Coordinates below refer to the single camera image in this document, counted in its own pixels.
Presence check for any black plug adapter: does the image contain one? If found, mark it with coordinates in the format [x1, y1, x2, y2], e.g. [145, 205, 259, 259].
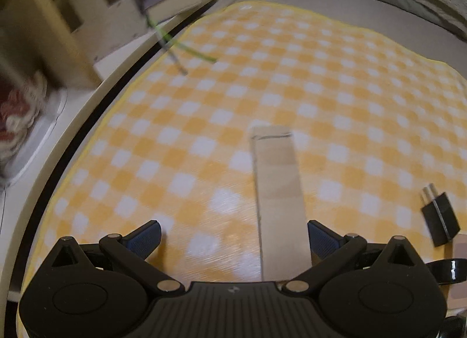
[421, 183, 461, 247]

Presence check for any round black jar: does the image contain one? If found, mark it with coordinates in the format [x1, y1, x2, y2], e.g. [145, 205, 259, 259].
[426, 258, 467, 285]

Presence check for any pink leather card case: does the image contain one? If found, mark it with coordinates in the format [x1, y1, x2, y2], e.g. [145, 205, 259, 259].
[447, 234, 466, 309]

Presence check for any cardboard strip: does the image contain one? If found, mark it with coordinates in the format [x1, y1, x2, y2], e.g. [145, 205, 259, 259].
[251, 125, 312, 282]

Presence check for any yellow checkered cloth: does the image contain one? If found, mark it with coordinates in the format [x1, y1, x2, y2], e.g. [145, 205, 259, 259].
[26, 1, 466, 283]

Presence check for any green stick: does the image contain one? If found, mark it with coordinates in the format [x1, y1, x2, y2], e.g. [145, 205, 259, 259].
[146, 14, 218, 63]

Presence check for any wooden bedside shelf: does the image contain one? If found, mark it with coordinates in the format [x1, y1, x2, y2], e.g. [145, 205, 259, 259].
[0, 0, 264, 193]

